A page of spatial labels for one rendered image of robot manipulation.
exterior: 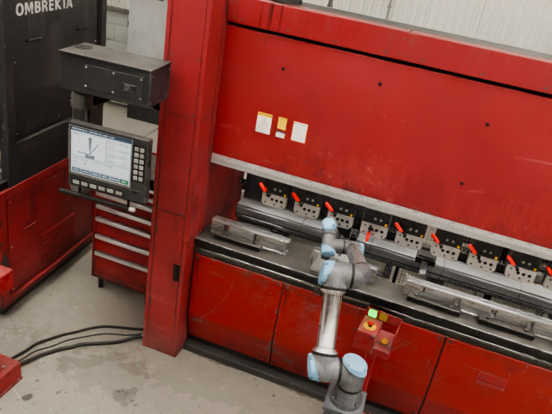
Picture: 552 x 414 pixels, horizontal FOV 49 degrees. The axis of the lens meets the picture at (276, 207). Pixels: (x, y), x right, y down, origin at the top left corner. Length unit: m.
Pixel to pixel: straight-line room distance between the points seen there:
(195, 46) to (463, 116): 1.40
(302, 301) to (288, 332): 0.26
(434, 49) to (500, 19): 4.23
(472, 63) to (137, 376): 2.67
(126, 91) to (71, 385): 1.84
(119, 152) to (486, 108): 1.84
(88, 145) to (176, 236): 0.78
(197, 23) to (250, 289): 1.59
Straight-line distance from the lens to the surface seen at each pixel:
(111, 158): 3.22
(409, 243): 3.40
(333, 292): 2.71
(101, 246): 4.48
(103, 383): 3.96
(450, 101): 3.13
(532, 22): 7.32
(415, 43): 3.08
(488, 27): 7.28
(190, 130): 3.34
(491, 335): 3.51
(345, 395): 2.83
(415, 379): 3.75
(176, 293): 3.83
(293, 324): 3.73
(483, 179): 3.23
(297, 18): 3.19
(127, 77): 3.07
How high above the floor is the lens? 2.72
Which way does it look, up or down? 26 degrees down
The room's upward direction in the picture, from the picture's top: 10 degrees clockwise
